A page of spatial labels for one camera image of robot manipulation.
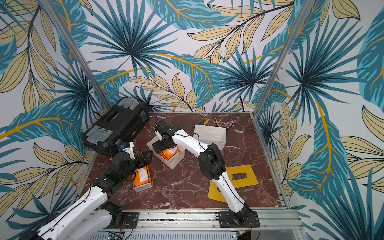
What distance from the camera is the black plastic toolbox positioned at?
0.85 meters

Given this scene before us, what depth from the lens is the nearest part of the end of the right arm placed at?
2.29 feet

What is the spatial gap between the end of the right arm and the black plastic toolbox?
22cm
